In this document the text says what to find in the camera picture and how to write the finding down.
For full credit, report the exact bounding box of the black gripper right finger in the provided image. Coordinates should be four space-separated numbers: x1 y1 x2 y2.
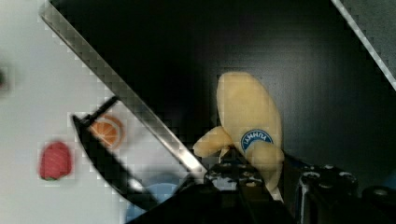
295 165 396 224

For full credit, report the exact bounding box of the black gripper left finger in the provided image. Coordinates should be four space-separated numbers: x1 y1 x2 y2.
205 149 297 224

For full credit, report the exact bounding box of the black and steel toaster oven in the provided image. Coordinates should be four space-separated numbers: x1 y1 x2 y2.
40 0 395 188

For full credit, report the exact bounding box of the blue plastic cup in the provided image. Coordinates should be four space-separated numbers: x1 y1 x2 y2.
125 173 186 224

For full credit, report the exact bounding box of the toy orange slice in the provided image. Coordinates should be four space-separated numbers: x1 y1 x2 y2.
90 115 125 150

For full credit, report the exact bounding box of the pink toy strawberry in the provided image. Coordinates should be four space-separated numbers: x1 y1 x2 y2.
38 141 72 181

